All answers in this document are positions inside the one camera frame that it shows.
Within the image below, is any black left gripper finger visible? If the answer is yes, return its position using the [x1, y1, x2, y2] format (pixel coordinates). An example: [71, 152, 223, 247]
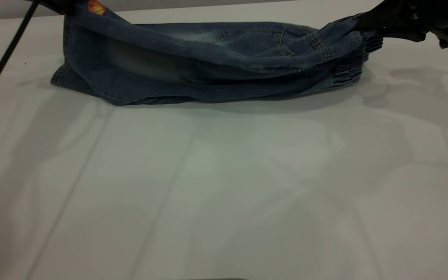
[33, 0, 77, 16]

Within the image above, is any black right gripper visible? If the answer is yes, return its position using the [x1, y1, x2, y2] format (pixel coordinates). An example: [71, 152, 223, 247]
[354, 0, 448, 49]

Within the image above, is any blue denim shorts basketball print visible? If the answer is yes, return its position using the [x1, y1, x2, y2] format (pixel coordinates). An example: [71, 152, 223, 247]
[50, 0, 384, 106]

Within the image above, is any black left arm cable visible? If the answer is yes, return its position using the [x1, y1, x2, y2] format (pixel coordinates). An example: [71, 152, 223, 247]
[0, 0, 40, 117]

